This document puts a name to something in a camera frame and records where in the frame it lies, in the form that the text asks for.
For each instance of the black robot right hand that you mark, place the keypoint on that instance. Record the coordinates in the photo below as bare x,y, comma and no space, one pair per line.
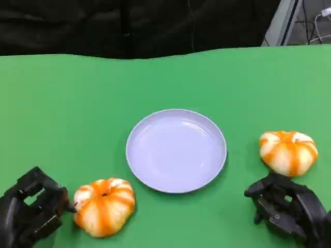
305,206

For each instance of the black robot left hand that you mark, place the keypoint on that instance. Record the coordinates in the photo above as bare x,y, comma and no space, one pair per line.
28,214

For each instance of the orange white toy bread roll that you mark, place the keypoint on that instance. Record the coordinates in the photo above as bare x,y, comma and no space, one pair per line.
288,155
106,209

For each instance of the green table cloth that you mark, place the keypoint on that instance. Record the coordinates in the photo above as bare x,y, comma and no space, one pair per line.
77,103

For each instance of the lilac plate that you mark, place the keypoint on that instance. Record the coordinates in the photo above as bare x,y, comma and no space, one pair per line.
175,152

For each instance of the white plug adapter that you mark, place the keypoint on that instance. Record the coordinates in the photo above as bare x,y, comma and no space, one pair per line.
326,12

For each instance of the black backdrop curtain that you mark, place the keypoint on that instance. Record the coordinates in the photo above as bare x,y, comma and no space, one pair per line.
103,25

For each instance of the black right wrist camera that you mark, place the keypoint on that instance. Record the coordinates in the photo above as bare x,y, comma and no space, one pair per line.
327,230

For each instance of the grey metal frame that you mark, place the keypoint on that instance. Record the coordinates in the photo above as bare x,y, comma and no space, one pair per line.
282,23

